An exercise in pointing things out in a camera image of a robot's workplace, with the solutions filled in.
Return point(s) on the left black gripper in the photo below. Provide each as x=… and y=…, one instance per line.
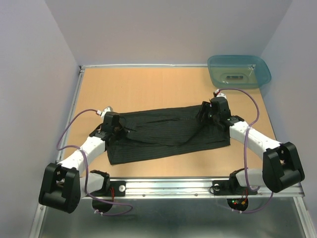
x=122, y=133

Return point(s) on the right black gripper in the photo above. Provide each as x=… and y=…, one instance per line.
x=206, y=106

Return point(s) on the black striped long sleeve shirt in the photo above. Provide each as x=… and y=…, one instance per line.
x=160, y=133

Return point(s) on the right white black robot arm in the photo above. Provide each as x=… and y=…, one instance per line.
x=281, y=167

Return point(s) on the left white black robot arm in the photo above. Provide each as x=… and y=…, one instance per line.
x=66, y=182

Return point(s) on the teal translucent plastic bin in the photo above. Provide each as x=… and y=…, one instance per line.
x=238, y=71

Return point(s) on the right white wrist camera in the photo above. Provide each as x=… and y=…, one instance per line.
x=218, y=93

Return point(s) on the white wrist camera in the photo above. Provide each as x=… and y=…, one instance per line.
x=218, y=93
x=104, y=111

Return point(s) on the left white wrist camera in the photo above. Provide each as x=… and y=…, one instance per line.
x=104, y=111

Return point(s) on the aluminium left side rail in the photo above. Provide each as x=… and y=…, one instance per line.
x=73, y=105

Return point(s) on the aluminium front mounting rail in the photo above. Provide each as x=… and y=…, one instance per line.
x=178, y=188

